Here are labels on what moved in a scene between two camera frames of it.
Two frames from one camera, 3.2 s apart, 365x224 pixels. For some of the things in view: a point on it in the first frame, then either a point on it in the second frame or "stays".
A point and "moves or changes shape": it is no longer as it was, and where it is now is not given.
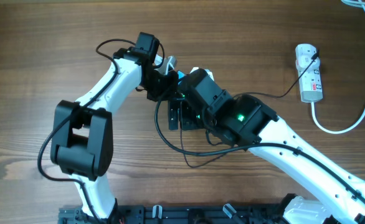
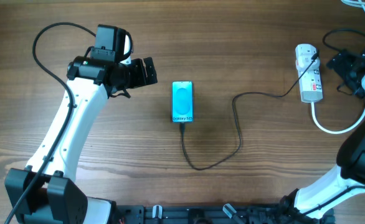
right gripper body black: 190,118 to 344,61
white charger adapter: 304,61 stays
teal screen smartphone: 180,74 moves or changes shape
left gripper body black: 159,86 to 137,76
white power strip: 309,81 stays
